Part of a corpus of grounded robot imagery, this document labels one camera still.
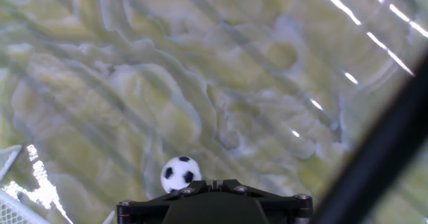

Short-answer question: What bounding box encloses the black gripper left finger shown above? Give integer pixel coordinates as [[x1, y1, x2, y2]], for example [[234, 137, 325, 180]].
[[116, 179, 215, 224]]

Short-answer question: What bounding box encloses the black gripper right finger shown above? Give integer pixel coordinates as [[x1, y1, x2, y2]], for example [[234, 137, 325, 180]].
[[213, 179, 314, 224]]

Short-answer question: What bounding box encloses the black and white soccer ball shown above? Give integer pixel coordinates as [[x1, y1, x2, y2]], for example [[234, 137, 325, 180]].
[[160, 155, 203, 194]]

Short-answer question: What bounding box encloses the white mesh miniature goal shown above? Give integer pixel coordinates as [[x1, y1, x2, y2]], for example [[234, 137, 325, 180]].
[[0, 144, 116, 224]]

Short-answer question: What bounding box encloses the green marble pattern mat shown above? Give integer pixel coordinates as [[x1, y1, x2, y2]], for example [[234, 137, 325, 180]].
[[0, 0, 428, 224]]

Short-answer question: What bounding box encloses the black camera cable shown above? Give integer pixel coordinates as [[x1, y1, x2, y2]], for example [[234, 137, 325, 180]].
[[310, 49, 428, 224]]

